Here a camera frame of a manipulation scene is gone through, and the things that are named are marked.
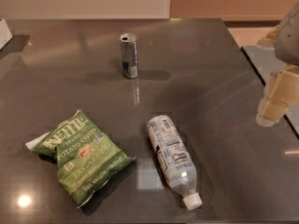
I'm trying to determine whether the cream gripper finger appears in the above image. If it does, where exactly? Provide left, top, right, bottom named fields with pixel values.
left=256, top=27, right=278, bottom=49
left=256, top=64, right=299, bottom=127

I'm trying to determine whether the clear blue-labelled plastic bottle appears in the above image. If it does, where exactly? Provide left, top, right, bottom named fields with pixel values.
left=147, top=115, right=202, bottom=210

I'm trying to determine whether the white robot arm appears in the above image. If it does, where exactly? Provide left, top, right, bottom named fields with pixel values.
left=256, top=2, right=299, bottom=127

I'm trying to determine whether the silver blue drink can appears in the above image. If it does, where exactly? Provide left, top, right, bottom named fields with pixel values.
left=120, top=34, right=138, bottom=78

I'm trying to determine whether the green Kettle chips bag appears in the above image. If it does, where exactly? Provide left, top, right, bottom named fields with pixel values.
left=26, top=110, right=134, bottom=207

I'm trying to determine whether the white object at left edge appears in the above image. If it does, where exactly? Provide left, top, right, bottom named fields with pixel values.
left=0, top=19, right=13, bottom=49

